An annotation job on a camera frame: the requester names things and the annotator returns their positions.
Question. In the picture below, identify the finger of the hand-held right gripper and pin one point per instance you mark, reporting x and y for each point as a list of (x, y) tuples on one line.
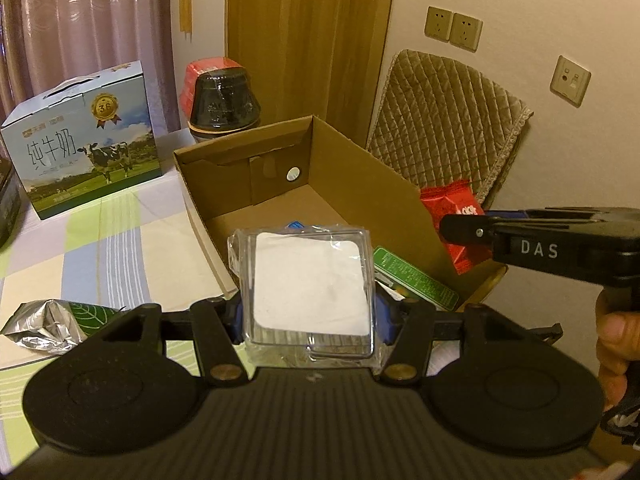
[(462, 232)]

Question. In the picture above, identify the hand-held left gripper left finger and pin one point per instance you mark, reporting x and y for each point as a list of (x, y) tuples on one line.
[(233, 317)]

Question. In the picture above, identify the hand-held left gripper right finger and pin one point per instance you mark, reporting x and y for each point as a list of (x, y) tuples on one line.
[(382, 315)]

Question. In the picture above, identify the red snack packet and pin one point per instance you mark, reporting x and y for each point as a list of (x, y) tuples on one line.
[(467, 265)]

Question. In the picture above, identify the white green medicine box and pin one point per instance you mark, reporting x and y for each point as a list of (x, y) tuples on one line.
[(415, 280)]

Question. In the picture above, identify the clear plastic case white pad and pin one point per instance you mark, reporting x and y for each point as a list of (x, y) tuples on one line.
[(310, 280)]

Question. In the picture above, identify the cardboard box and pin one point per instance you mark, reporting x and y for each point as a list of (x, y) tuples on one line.
[(350, 170)]

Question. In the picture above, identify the desktop with checked cloth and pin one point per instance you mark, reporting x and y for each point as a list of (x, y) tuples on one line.
[(125, 260)]

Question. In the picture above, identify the person's right hand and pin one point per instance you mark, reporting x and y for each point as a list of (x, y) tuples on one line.
[(620, 345)]

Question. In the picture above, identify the small blue item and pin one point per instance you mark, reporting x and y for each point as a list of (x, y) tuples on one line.
[(295, 225)]

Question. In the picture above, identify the quilted chair cushion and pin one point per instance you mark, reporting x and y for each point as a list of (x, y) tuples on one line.
[(445, 120)]

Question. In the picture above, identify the silver foil bag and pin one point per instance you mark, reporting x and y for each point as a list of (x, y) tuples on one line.
[(40, 325)]

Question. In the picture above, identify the black jar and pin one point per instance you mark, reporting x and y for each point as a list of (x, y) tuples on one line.
[(224, 100)]

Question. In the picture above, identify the milk gift box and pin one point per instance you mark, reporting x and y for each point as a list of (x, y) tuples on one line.
[(85, 145)]

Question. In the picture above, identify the red box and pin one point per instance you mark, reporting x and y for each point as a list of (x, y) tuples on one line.
[(192, 80)]

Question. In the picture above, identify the wooden door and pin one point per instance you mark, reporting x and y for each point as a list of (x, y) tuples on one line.
[(310, 35)]

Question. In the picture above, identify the pink curtain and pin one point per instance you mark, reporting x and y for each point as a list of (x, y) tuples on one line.
[(85, 15)]

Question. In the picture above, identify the beige wall outlet plate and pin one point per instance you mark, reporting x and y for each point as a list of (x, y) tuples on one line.
[(570, 80)]

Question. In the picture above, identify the beige wall socket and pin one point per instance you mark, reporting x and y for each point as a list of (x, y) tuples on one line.
[(438, 22), (466, 31)]

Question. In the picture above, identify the yellow wall strip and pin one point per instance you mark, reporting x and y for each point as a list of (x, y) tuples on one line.
[(185, 2)]

